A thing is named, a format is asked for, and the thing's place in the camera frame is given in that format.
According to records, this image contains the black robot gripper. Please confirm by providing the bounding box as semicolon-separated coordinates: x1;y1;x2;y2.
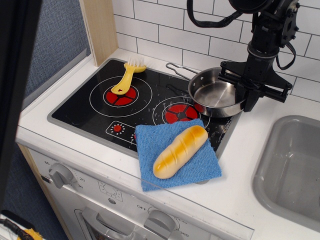
218;52;292;112

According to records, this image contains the stainless steel pot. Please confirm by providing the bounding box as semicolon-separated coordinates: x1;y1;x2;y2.
166;62;245;118

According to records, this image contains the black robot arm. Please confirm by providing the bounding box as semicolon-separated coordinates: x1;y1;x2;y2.
219;0;300;112

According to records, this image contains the black toy stove top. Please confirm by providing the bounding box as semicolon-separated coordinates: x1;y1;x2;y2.
48;58;239;157

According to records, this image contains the toy bread loaf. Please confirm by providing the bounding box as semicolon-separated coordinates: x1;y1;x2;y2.
153;125;208;179

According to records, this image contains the grey sink basin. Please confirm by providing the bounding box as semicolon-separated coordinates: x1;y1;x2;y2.
252;115;320;232

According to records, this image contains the blue cloth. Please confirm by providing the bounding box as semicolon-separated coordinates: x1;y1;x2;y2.
135;119;222;192

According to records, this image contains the yellow dish brush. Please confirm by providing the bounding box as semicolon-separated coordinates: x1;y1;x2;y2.
111;57;147;95

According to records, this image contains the grey right oven knob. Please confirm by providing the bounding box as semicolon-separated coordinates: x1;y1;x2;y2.
143;210;176;240

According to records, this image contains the grey oven knob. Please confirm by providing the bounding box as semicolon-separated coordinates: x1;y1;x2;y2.
49;163;74;189
143;210;176;240

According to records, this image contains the white toy oven front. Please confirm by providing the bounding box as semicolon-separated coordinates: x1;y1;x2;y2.
29;150;224;240

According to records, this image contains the grey left oven knob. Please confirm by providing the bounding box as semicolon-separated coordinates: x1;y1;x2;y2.
49;163;74;189

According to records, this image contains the yellow black object bottom left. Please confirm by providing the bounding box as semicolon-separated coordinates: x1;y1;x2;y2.
0;218;43;240

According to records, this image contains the black sleeved cable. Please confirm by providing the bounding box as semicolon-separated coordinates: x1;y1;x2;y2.
186;0;245;29

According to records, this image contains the wooden post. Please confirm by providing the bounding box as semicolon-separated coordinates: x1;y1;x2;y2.
79;0;118;67

